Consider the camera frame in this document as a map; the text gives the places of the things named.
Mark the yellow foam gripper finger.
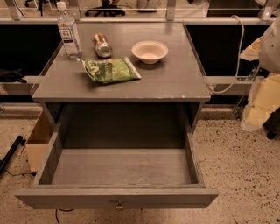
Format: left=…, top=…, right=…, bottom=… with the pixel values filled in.
left=241, top=73, right=280, bottom=131

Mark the green jalapeno chip bag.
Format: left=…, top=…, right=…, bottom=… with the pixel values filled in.
left=78, top=57, right=141, bottom=84

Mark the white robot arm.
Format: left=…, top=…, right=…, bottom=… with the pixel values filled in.
left=240, top=17, right=280, bottom=131

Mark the open grey top drawer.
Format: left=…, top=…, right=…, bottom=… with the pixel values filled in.
left=15, top=102, right=219, bottom=209

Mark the metal drawer knob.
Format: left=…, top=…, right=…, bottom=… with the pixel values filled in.
left=115, top=201, right=124, bottom=211

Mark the white paper bowl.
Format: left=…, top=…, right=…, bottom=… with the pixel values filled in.
left=131, top=40, right=168, bottom=65

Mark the grey wooden cabinet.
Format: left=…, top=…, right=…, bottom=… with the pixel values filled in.
left=32, top=23, right=210, bottom=126

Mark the silver metal can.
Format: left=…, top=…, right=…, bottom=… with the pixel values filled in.
left=93, top=33, right=112, bottom=58

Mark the black office chair base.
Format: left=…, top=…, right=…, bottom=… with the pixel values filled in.
left=85, top=0, right=125, bottom=17

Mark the clear plastic water bottle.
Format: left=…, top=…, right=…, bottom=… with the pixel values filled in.
left=57, top=1, right=82, bottom=58

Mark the black bar on floor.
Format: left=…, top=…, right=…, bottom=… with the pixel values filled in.
left=0, top=136, right=25, bottom=174

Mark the black object on ledge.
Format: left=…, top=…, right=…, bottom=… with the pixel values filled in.
left=0, top=69, right=27, bottom=83

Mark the white cable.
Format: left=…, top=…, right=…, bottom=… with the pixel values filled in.
left=210, top=14, right=245, bottom=95

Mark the black floor cable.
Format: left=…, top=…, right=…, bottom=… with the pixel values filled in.
left=54, top=207, right=75, bottom=224

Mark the metal railing frame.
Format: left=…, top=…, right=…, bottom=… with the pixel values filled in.
left=0, top=0, right=279, bottom=25

